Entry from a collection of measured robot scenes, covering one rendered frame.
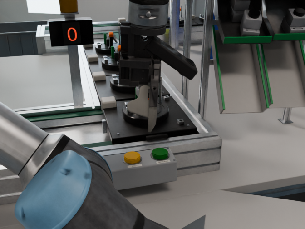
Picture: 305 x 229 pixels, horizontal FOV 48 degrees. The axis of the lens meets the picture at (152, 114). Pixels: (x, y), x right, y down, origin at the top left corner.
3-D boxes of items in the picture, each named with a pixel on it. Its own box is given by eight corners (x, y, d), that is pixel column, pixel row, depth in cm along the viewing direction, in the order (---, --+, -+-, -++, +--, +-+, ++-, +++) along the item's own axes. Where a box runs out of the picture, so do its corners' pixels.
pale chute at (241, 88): (263, 112, 102) (269, 107, 97) (219, 114, 101) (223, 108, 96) (249, 29, 111) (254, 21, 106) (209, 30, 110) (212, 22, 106)
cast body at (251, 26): (257, 41, 94) (264, 20, 89) (240, 40, 94) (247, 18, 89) (254, 23, 99) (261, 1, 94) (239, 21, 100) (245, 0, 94)
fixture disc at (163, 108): (174, 121, 100) (174, 116, 99) (126, 127, 97) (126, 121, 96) (161, 102, 112) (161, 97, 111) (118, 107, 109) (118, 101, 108)
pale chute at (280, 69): (307, 107, 105) (315, 102, 101) (265, 108, 104) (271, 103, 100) (290, 27, 114) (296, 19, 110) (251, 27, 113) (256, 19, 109)
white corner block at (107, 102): (117, 112, 110) (116, 101, 108) (102, 114, 109) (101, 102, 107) (115, 107, 114) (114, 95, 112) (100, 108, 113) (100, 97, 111)
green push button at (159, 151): (169, 161, 85) (170, 154, 84) (154, 163, 84) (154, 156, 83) (165, 152, 88) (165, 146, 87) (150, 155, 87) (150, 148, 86)
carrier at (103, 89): (170, 99, 120) (170, 64, 114) (100, 106, 114) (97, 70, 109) (152, 76, 141) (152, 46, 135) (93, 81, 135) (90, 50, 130)
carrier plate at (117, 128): (197, 134, 97) (197, 127, 97) (112, 145, 92) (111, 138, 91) (171, 101, 118) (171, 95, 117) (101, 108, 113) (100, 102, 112)
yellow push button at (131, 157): (142, 165, 83) (141, 158, 82) (125, 167, 82) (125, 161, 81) (138, 156, 87) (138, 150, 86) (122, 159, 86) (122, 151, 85)
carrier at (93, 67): (152, 76, 141) (152, 45, 136) (92, 81, 136) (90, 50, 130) (139, 59, 162) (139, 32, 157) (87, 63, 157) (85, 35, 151)
